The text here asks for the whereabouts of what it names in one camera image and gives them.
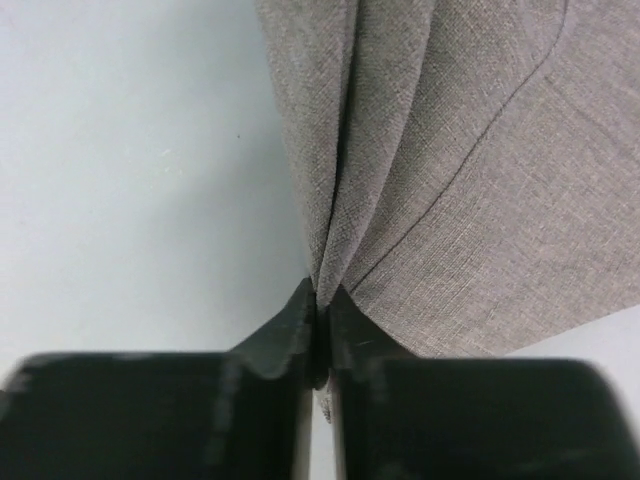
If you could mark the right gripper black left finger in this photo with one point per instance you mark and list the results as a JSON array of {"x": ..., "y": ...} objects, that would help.
[{"x": 240, "y": 414}]

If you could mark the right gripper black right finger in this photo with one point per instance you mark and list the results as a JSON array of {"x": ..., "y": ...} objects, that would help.
[{"x": 399, "y": 416}]

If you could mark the grey cloth napkin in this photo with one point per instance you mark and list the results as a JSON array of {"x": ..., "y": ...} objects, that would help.
[{"x": 467, "y": 170}]

